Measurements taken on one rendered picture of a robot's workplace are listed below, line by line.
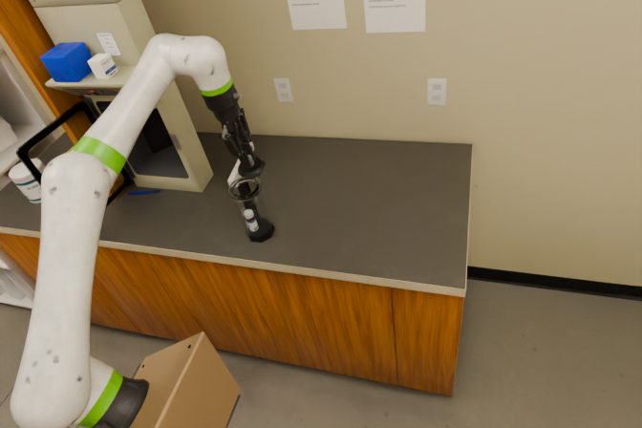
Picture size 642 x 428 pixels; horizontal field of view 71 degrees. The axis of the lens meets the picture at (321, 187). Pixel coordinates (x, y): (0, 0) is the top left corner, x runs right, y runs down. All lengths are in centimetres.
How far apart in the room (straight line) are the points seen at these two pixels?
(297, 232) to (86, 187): 83
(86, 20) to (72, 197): 79
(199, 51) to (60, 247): 55
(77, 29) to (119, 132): 58
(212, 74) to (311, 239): 67
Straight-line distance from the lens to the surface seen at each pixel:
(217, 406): 123
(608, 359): 252
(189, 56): 120
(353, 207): 164
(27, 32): 180
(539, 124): 190
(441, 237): 154
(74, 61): 165
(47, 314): 99
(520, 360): 240
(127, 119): 119
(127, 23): 156
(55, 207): 98
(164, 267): 192
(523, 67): 176
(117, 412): 118
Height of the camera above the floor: 211
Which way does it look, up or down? 42 degrees down
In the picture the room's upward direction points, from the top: 12 degrees counter-clockwise
